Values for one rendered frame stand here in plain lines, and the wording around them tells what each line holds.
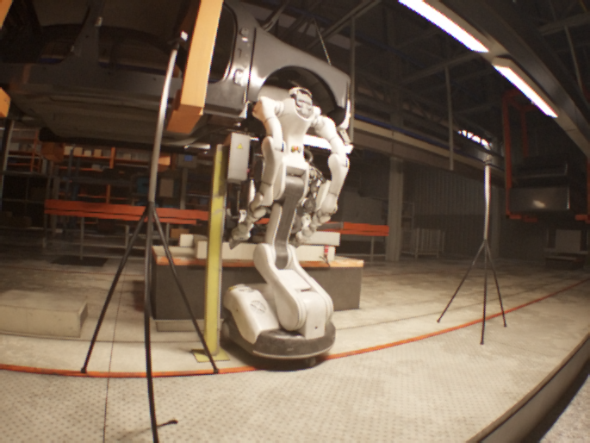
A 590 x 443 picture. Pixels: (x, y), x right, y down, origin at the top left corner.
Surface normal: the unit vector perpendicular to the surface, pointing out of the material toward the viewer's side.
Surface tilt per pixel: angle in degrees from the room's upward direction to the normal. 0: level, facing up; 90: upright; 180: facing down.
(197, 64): 90
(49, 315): 90
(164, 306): 90
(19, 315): 90
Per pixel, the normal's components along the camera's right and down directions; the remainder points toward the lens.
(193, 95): 0.46, 0.01
